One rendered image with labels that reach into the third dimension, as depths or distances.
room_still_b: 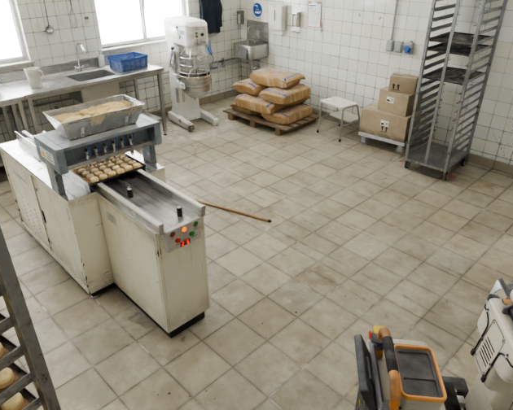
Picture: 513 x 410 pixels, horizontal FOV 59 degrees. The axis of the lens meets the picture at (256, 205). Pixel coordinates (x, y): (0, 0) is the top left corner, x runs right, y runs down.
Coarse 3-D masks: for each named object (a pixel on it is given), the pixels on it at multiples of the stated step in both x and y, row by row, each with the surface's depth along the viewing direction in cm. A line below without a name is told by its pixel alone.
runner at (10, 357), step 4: (16, 348) 104; (20, 348) 105; (12, 352) 103; (16, 352) 104; (20, 352) 105; (4, 356) 102; (8, 356) 103; (12, 356) 103; (16, 356) 104; (20, 356) 105; (0, 360) 101; (4, 360) 102; (8, 360) 103; (12, 360) 104; (0, 364) 101; (4, 364) 102; (8, 364) 103; (0, 368) 102; (4, 368) 102
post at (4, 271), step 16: (0, 240) 90; (0, 256) 91; (0, 272) 92; (0, 288) 95; (16, 288) 96; (16, 304) 97; (16, 320) 98; (32, 336) 103; (32, 352) 104; (32, 368) 106; (48, 384) 111; (48, 400) 112
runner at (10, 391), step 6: (24, 378) 108; (30, 378) 110; (18, 384) 107; (24, 384) 109; (6, 390) 105; (12, 390) 106; (18, 390) 108; (0, 396) 104; (6, 396) 105; (12, 396) 107; (0, 402) 104
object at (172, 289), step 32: (128, 192) 284; (160, 192) 292; (128, 224) 273; (128, 256) 292; (160, 256) 259; (192, 256) 277; (128, 288) 313; (160, 288) 271; (192, 288) 288; (160, 320) 289; (192, 320) 304
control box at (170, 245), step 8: (184, 224) 259; (192, 224) 263; (168, 232) 252; (176, 232) 256; (184, 232) 261; (200, 232) 270; (168, 240) 254; (184, 240) 263; (192, 240) 268; (168, 248) 257; (176, 248) 261
